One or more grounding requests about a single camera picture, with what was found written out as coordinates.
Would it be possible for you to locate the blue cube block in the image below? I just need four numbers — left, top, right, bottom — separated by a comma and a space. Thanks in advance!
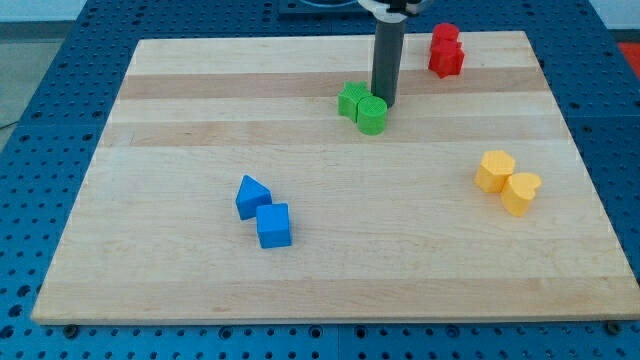
256, 203, 292, 249

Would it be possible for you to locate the blue triangle block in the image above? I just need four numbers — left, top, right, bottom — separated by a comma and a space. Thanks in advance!
235, 175, 272, 220

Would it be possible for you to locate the green cylinder block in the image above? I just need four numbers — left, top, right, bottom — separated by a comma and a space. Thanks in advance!
356, 96, 388, 135

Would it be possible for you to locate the green star block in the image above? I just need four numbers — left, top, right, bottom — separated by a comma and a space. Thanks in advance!
337, 81, 371, 123

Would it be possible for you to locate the light wooden board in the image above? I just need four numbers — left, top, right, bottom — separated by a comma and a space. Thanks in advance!
32, 31, 639, 325

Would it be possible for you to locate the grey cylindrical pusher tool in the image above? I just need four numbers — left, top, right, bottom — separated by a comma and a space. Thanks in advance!
371, 20, 406, 108

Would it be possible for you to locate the yellow hexagon block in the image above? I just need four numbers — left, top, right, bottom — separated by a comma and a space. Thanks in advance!
474, 150, 516, 193

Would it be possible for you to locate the red star block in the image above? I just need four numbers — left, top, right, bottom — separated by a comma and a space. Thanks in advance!
428, 40, 465, 78

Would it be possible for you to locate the red cylinder block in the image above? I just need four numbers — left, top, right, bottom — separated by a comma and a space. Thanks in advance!
431, 23, 461, 48

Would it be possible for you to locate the yellow heart block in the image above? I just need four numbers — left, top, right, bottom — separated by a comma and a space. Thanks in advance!
500, 172, 542, 217

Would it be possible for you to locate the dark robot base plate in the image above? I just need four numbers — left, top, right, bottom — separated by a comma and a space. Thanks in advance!
276, 0, 368, 17

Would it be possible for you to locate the white tool mount ring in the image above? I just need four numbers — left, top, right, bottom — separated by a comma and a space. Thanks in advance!
357, 0, 435, 24

